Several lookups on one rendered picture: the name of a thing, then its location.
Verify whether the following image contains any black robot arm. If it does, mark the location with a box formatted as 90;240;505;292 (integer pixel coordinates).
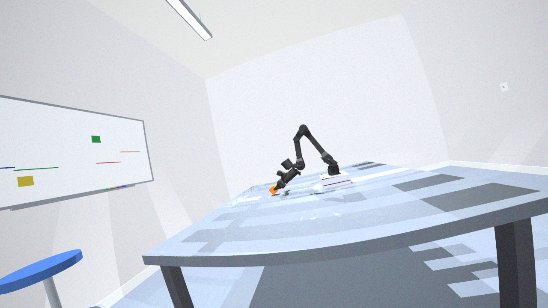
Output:
276;124;340;179

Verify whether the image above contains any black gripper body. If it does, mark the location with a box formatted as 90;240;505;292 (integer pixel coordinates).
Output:
277;172;293;188

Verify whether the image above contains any orange block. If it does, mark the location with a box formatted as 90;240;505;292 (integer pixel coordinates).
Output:
269;185;279;195

